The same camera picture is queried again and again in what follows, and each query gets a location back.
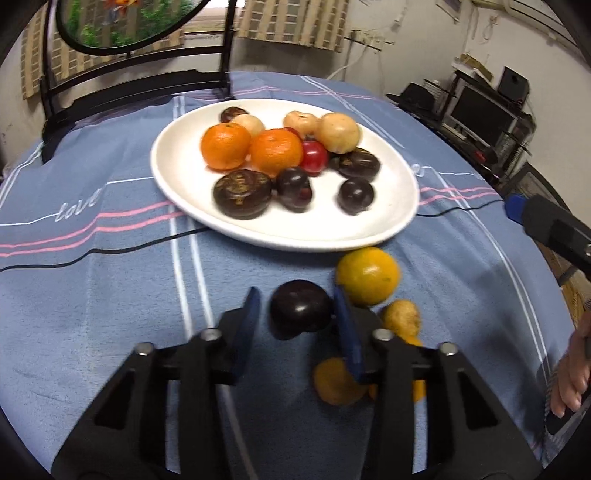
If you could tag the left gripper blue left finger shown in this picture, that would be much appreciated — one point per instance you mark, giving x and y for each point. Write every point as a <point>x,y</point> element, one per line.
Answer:
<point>242,327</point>

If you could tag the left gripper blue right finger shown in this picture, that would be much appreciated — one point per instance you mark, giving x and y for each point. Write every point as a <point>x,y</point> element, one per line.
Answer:
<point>351,341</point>

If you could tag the dark purple plum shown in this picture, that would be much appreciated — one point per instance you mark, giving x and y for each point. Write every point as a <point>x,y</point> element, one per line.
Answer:
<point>299,306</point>

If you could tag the dark brown mangosteen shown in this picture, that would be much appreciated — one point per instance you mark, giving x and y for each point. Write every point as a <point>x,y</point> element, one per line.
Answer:
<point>243,194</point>

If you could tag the orange mandarin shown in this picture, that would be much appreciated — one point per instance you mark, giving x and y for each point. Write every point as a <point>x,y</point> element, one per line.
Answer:
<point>225,146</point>
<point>274,150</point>

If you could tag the red cherry tomato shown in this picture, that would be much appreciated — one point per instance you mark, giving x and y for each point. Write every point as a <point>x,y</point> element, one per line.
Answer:
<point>315,157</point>

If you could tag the tan round fruit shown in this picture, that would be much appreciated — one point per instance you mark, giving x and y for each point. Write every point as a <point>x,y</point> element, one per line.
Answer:
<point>251,123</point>
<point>338,132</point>

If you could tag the person's right hand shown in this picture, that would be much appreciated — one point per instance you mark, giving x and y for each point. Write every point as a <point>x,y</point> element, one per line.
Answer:
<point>573,374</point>

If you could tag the small yellow fruit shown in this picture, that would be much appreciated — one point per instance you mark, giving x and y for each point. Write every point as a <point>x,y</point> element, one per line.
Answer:
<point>403,317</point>

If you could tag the yellow orange fruit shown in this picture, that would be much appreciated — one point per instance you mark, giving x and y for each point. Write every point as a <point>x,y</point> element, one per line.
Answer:
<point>368,276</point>

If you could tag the computer monitor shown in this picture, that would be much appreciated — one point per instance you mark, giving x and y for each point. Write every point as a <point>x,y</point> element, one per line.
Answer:
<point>478,113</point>

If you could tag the white round plate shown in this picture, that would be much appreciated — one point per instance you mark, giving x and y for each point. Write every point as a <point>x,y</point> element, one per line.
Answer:
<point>328,212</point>

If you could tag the black speaker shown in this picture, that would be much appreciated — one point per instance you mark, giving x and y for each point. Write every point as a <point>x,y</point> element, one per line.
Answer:
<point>513,86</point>

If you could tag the right striped curtain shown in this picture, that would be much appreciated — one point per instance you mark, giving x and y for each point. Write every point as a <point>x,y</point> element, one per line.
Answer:
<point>319,24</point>

